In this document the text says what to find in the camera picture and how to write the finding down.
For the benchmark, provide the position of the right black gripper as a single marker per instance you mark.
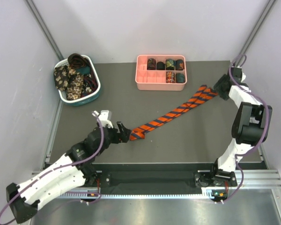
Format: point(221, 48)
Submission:
point(217, 87)

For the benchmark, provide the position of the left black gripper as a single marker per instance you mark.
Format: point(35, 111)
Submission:
point(119, 137)

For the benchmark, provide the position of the orange navy striped tie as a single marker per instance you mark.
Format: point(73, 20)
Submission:
point(202, 95)

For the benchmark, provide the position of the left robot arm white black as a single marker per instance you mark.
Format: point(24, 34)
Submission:
point(73, 169)

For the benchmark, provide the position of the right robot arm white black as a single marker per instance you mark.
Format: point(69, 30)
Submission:
point(250, 126)

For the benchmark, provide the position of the dark green rolled tie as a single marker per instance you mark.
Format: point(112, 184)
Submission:
point(180, 78)

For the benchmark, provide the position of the teal white laundry basket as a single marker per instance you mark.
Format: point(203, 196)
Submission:
point(82, 100)

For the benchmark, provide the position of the teal orange leaf rolled tie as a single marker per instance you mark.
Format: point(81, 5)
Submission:
point(179, 65)

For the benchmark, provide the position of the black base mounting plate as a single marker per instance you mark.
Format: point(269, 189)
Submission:
point(157, 178)

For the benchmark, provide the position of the red orange patterned rolled tie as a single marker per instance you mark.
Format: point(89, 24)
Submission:
point(170, 77)

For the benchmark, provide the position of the pink compartment organizer box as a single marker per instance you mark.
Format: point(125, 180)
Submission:
point(156, 79)

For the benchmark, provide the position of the dark red striped tie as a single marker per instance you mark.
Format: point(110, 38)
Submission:
point(90, 84)

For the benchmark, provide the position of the green yellow leaf rolled tie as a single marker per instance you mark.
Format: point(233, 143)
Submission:
point(170, 64)

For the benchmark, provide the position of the black rolled tie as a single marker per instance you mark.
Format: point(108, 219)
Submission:
point(160, 65)

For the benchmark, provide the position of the dark teal tie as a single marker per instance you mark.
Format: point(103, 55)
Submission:
point(84, 70)

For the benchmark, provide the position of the dark red floral rolled tie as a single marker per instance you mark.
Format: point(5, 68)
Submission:
point(151, 64)

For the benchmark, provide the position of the brown floral tie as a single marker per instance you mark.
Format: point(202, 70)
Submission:
point(69, 80)

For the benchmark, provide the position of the dark brown rolled tie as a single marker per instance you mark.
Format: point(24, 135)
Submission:
point(76, 61)

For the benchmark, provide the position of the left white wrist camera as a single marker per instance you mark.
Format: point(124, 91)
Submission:
point(103, 118)

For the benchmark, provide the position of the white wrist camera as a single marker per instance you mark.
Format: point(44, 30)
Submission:
point(103, 118)
point(243, 77)

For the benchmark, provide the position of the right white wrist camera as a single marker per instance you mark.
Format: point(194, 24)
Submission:
point(243, 77)

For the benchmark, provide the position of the grey slotted cable duct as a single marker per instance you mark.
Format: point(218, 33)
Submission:
point(204, 194)

